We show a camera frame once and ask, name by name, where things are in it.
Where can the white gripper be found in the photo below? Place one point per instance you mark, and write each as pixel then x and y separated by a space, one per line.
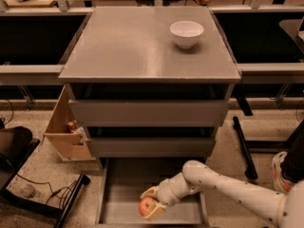
pixel 165 191

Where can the red apple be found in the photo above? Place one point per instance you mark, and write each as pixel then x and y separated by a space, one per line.
pixel 146 206

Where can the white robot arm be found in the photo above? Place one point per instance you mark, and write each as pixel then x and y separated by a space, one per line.
pixel 282 210

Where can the grey open bottom drawer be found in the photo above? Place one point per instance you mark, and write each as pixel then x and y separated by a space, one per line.
pixel 123 182

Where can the grey middle drawer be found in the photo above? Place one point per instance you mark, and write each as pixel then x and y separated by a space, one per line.
pixel 150 147

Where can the grey top drawer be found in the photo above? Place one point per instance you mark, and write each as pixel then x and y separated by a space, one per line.
pixel 149 113

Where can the grey drawer cabinet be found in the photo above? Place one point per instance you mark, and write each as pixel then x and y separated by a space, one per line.
pixel 128 53

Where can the black bar on floor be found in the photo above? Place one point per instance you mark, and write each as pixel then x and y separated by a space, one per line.
pixel 250 171

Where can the wooden box on floor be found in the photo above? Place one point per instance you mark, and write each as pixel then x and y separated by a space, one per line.
pixel 69 146

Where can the red can in box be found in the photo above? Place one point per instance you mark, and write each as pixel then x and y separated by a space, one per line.
pixel 72 126

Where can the white orange sneaker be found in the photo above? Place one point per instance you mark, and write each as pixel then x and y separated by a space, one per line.
pixel 280 184

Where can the clear plastic bottle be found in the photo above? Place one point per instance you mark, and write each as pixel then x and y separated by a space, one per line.
pixel 29 192

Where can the dark trouser leg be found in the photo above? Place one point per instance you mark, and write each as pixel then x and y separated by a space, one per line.
pixel 293 164

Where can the white ceramic bowl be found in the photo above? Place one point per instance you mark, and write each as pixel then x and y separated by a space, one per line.
pixel 186 34

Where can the black cart frame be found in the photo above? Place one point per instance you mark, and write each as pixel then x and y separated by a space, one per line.
pixel 17 145

